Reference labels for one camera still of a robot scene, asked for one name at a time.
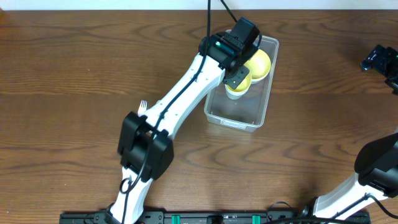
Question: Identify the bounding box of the yellow plastic cup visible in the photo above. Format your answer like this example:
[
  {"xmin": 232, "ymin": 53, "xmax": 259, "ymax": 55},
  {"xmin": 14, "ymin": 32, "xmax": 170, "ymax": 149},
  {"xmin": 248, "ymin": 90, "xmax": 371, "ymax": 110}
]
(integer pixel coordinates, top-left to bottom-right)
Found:
[{"xmin": 226, "ymin": 74, "xmax": 252, "ymax": 92}]

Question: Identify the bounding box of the white plastic cup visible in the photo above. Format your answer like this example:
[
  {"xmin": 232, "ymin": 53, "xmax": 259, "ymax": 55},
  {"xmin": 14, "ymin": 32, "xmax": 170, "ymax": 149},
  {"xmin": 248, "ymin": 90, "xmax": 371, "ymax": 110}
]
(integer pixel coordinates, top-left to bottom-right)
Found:
[{"xmin": 224, "ymin": 84, "xmax": 250, "ymax": 100}]

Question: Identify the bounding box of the yellow plastic bowl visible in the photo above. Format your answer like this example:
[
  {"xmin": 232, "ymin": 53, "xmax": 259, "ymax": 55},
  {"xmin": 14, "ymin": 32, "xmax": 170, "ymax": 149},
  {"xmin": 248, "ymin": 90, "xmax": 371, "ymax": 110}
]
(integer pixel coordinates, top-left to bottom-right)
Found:
[{"xmin": 244, "ymin": 49, "xmax": 271, "ymax": 80}]

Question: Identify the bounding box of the clear plastic storage container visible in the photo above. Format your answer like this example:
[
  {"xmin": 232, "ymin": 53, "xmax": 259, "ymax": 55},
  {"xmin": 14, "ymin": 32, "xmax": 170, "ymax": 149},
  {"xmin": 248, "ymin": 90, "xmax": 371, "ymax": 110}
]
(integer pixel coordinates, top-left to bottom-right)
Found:
[{"xmin": 204, "ymin": 35, "xmax": 279, "ymax": 132}]

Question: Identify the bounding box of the white plastic fork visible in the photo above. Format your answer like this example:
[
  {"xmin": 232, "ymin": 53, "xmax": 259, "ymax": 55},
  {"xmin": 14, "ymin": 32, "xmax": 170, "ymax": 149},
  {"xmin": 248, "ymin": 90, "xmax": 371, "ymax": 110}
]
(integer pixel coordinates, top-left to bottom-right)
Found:
[{"xmin": 137, "ymin": 100, "xmax": 148, "ymax": 116}]

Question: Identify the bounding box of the white plastic bowl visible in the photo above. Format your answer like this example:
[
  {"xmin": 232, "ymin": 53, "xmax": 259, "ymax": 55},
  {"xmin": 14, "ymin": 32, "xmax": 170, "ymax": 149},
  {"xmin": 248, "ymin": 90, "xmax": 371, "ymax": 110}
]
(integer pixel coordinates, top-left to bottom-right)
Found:
[{"xmin": 251, "ymin": 75, "xmax": 267, "ymax": 85}]

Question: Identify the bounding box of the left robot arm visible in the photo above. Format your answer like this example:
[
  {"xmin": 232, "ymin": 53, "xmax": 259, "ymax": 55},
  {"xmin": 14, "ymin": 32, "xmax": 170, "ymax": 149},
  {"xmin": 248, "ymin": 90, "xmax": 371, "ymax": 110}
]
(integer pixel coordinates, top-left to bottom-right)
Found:
[{"xmin": 106, "ymin": 17, "xmax": 261, "ymax": 223}]

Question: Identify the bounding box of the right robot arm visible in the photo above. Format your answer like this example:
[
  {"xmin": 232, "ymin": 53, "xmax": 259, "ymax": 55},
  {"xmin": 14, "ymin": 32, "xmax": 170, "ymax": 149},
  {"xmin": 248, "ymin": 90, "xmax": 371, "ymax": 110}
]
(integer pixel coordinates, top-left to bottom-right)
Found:
[{"xmin": 308, "ymin": 45, "xmax": 397, "ymax": 220}]

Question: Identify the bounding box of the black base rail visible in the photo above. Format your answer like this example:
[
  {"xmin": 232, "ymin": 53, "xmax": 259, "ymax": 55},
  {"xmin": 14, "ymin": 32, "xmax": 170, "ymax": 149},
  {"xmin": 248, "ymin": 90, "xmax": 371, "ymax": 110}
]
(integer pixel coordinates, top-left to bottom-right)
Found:
[{"xmin": 58, "ymin": 210, "xmax": 371, "ymax": 224}]

